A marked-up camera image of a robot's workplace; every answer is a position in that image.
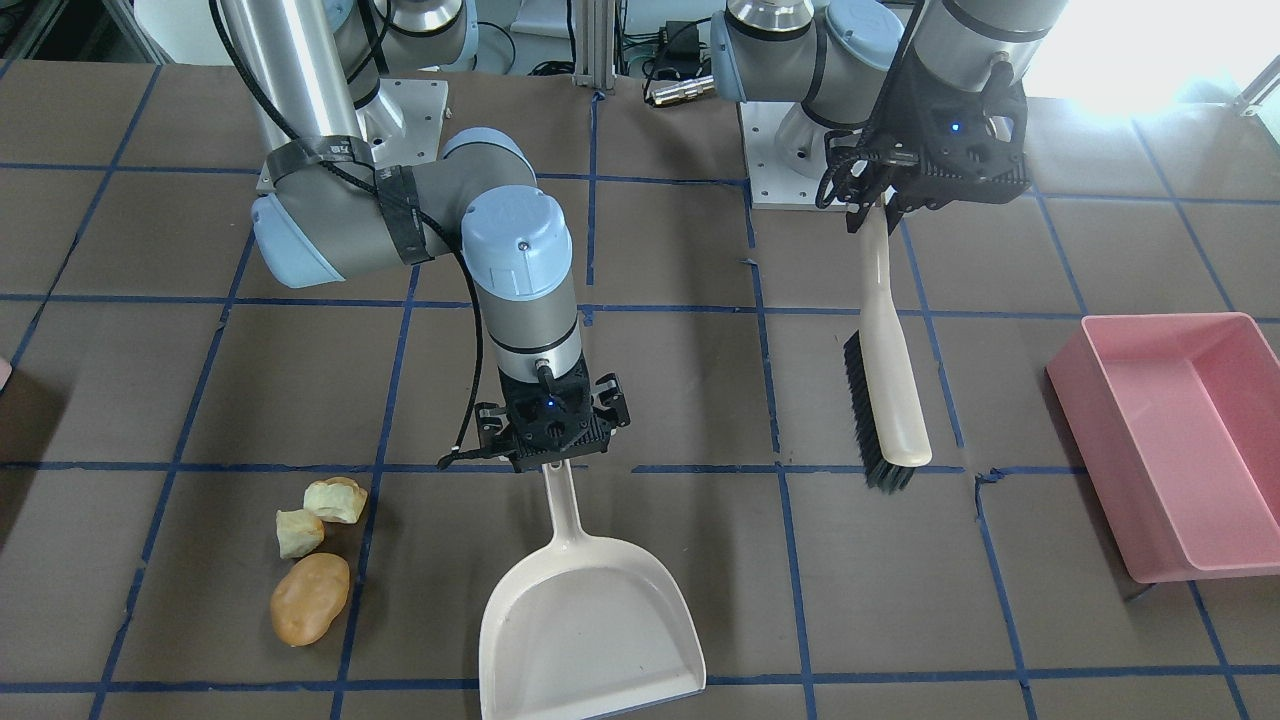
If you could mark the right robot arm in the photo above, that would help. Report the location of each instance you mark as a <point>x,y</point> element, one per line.
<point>333,213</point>

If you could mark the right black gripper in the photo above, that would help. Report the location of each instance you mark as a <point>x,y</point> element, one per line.
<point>611,400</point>

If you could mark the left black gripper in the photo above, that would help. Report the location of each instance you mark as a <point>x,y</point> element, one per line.
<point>898,133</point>

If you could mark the aluminium frame post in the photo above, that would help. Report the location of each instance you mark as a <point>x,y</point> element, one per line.
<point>595,44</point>

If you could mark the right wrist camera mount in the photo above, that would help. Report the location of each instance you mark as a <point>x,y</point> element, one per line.
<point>558,423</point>

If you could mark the pale food chunk lower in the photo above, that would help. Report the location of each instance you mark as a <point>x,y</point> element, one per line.
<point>298,532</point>

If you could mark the white plastic dustpan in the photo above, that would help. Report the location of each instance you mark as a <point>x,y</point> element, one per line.
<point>585,627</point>

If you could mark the black power adapter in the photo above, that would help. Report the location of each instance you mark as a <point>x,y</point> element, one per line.
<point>679,41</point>

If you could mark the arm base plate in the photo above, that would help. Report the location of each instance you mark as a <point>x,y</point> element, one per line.
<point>399,123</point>
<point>785,155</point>

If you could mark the pale food chunk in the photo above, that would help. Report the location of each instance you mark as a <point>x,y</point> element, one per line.
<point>336,500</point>
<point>298,532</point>

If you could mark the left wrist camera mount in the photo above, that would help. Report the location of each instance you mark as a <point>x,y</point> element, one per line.
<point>968,145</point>

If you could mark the pale food chunk upper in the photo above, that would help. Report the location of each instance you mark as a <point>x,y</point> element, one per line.
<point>336,500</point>

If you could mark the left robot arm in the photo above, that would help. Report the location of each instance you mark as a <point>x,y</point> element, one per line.
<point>840,61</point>

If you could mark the brown potato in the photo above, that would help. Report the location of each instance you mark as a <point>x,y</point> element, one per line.
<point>306,601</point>

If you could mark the white hand brush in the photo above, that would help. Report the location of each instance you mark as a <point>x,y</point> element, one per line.
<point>889,420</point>

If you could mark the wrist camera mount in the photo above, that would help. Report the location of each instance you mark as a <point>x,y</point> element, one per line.
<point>968,145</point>
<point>558,423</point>

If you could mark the pink plastic bin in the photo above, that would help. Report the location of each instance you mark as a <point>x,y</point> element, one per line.
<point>1176,417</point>

